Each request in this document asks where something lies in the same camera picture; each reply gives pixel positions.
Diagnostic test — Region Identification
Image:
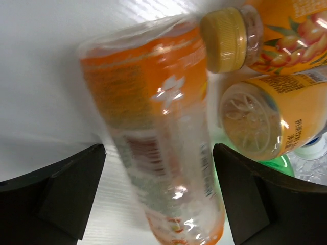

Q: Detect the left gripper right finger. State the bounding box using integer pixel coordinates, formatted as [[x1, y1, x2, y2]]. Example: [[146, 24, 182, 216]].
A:
[[213, 143, 326, 244]]

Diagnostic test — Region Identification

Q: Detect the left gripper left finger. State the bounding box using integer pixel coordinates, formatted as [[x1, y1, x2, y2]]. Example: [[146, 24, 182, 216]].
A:
[[1, 144, 106, 244]]

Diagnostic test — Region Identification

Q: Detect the green plastic bottle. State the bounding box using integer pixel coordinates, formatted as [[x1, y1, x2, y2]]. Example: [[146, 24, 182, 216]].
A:
[[209, 126, 295, 177]]

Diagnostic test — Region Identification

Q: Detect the large clear water bottle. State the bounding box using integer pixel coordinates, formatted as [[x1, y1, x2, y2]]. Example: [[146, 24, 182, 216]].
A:
[[287, 133, 326, 186]]

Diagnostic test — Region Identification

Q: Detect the tall orange label bottle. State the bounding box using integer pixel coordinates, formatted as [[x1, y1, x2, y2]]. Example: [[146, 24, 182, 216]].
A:
[[78, 15, 225, 244]]

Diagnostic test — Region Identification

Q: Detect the short orange bottle yellow cap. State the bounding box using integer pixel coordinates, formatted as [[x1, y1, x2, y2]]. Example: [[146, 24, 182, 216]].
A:
[[200, 1, 326, 75]]

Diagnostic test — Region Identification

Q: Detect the blue label yellow bottle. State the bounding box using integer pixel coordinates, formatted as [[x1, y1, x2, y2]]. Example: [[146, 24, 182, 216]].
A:
[[218, 67, 326, 161]]

